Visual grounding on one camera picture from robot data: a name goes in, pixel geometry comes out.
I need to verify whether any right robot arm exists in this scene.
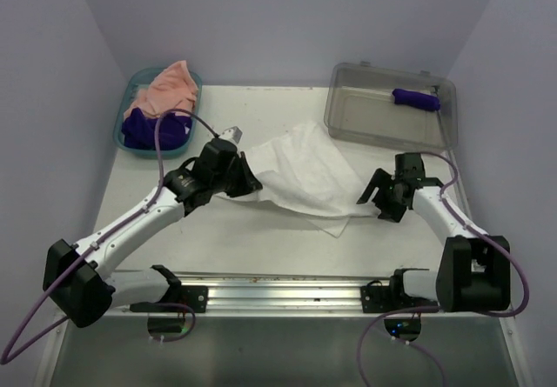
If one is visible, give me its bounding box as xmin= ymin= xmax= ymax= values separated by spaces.
xmin=358 ymin=152 xmax=511 ymax=313

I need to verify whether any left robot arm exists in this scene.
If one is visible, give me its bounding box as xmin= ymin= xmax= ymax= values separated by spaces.
xmin=43 ymin=138 xmax=262 ymax=328

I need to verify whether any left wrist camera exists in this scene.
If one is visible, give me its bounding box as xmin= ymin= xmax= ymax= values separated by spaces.
xmin=218 ymin=126 xmax=243 ymax=145

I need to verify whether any pink towel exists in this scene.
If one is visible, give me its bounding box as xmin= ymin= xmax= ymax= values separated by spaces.
xmin=124 ymin=60 xmax=199 ymax=120

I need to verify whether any aluminium mounting rail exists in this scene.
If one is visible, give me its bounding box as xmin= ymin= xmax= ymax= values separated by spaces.
xmin=104 ymin=273 xmax=440 ymax=318

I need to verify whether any white towel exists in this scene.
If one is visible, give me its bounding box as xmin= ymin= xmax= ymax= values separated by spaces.
xmin=218 ymin=121 xmax=379 ymax=238

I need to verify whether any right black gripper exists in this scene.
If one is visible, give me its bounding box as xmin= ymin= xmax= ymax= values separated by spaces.
xmin=357 ymin=168 xmax=406 ymax=223

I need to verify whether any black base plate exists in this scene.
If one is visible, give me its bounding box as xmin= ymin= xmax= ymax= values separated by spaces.
xmin=359 ymin=279 xmax=438 ymax=314
xmin=129 ymin=285 xmax=209 ymax=313

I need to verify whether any purple towel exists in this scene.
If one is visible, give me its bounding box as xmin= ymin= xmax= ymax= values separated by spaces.
xmin=392 ymin=88 xmax=441 ymax=112
xmin=120 ymin=107 xmax=193 ymax=151

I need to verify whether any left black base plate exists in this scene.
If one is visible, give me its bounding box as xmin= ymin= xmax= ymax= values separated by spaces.
xmin=129 ymin=285 xmax=209 ymax=313

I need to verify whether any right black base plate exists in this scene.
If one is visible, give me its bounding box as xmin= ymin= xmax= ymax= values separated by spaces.
xmin=359 ymin=279 xmax=438 ymax=314

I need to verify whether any grey transparent plastic bin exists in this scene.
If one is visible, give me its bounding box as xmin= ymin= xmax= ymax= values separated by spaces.
xmin=324 ymin=63 xmax=458 ymax=152

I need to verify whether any blue plastic bin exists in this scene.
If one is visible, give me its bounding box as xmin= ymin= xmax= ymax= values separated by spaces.
xmin=112 ymin=67 xmax=197 ymax=159

